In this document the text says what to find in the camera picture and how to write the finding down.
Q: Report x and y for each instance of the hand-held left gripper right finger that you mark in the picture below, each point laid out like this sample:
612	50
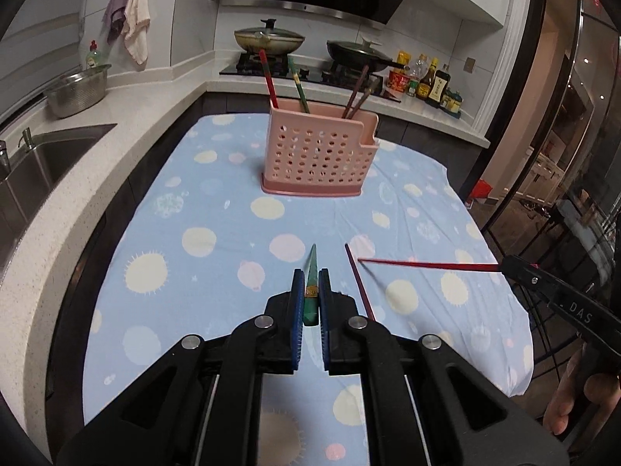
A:
326	320

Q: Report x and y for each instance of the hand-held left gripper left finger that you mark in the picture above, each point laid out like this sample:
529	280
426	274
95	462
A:
296	320

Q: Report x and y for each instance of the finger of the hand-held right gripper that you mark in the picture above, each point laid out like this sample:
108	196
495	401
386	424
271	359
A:
524	274

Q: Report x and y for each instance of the green chopstick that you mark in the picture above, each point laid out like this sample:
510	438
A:
298	85
311	276

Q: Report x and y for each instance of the dark purple chopstick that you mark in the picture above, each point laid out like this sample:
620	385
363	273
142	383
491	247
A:
359	281

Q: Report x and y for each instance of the red chopstick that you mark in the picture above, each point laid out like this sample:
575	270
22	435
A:
269	80
427	264

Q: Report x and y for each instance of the pink perforated utensil holder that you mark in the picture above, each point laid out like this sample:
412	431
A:
315	155

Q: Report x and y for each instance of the dark red-brown chopstick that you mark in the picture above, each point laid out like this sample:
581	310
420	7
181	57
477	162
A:
366	97

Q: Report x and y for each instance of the grey-brown chopstick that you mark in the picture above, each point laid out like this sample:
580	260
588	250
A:
356	90

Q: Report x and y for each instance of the person's right hand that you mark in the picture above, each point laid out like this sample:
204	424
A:
567	398

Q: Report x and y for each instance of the red plastic bag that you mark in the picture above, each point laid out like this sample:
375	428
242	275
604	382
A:
482	189

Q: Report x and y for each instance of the black framed glass door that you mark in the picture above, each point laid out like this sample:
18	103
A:
558	155

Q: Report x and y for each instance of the blue dotted tablecloth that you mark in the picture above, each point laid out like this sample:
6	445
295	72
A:
218	204

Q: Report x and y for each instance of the small jars in green tray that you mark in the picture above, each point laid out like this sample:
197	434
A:
453	103

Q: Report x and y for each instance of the large dark soy sauce bottle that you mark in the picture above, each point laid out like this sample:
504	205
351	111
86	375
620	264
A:
439	88

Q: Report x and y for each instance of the brown sauce bottle yellow label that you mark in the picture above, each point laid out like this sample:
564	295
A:
427	85

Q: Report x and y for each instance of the clear plastic bottle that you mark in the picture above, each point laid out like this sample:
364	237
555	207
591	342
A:
416	75

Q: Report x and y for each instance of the red instant noodle cup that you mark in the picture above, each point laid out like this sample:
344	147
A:
399	80

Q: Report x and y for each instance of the yellow seasoning bottle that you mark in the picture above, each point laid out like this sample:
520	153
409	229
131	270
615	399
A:
402	60

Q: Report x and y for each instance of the black gas stove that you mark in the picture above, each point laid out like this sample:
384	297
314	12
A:
310	73

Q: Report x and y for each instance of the white kitchen countertop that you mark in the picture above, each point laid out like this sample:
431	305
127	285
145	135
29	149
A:
63	233

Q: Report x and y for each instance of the black wok with lid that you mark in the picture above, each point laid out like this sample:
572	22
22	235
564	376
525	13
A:
359	53

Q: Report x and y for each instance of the beige wok with glass lid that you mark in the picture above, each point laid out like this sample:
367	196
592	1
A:
269	39

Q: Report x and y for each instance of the stainless steel sink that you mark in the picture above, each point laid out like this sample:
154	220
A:
43	165

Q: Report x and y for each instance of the stainless steel pot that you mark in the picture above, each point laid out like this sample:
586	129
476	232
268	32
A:
75	92

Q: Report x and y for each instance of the sink soap dispenser pump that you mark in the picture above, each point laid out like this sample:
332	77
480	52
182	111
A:
25	138

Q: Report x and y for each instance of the green dish soap bottle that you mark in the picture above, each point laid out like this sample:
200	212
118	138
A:
93	58

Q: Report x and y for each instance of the chrome kitchen faucet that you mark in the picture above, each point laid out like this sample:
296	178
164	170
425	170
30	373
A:
3	160

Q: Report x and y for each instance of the cream hanging towel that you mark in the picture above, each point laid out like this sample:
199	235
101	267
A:
137	24

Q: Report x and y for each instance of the purple hanging cloth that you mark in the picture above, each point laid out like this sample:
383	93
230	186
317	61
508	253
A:
114	9

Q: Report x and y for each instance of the white window blind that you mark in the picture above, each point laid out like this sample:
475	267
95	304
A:
39	19

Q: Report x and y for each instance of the grey wall socket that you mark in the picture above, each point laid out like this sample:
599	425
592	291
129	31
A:
469	64

